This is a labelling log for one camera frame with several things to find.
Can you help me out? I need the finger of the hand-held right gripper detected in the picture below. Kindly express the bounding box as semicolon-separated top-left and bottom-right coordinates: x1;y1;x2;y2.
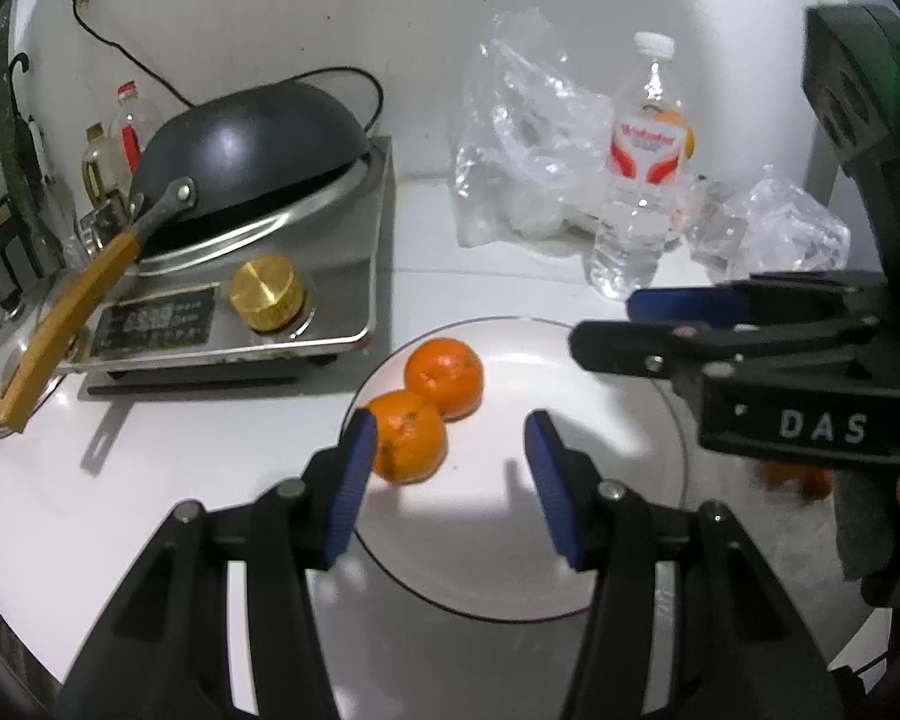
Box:
626;272;890;331
568;315;882;395

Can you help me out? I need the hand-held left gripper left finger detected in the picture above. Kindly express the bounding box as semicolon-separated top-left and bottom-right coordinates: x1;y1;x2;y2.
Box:
58;409;380;720

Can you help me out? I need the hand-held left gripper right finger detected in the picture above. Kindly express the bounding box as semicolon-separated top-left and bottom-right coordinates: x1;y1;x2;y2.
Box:
523;410;845;720

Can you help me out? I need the mandarin orange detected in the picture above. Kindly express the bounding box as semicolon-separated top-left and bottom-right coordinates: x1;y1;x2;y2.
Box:
757;461;833;502
365;390;449;485
403;337;486;422

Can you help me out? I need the white plate with black rim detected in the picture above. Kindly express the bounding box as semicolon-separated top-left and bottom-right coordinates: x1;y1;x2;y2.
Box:
337;315;691;622

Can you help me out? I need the clear plastic water bottle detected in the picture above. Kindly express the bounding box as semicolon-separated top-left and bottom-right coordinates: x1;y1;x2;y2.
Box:
589;31;695;301

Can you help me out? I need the crumpled clear plastic bag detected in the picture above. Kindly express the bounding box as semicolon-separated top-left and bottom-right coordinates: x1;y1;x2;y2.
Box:
686;165;852;282

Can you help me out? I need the brass cooker knob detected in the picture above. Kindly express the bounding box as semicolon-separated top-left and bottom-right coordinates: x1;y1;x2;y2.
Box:
230;255;306;332

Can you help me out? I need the steel induction cooker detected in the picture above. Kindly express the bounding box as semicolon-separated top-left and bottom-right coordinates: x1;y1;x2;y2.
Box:
60;133;395;402

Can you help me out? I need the yellow cap oil bottle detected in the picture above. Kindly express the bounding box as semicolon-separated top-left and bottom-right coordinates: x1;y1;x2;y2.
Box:
81;124;132;211

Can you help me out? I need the red cap condiment bottle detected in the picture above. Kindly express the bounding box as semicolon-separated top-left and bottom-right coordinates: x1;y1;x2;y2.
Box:
111;81;158;173

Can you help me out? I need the black metal rack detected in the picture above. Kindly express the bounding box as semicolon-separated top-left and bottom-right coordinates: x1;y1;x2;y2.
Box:
0;11;68;316

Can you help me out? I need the black wok with wooden handle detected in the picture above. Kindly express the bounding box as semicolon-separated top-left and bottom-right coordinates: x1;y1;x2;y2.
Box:
0;81;372;432

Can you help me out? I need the black power cable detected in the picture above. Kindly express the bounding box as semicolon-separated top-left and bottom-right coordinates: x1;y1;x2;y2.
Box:
71;0;385;137

